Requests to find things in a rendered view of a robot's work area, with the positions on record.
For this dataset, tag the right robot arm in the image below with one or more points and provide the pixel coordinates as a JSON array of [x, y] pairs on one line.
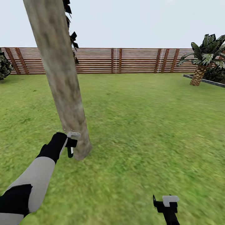
[[168, 207]]

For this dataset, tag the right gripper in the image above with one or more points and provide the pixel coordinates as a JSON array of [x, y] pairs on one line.
[[165, 210]]

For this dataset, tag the pesticide atomizer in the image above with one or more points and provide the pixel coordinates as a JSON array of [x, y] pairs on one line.
[[70, 152]]

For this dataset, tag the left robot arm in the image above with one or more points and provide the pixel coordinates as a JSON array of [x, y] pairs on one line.
[[26, 194]]

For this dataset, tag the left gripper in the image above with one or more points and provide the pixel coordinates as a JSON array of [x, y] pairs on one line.
[[72, 143]]

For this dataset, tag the tree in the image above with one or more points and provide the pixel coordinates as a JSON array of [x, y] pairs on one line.
[[49, 25], [73, 36]]

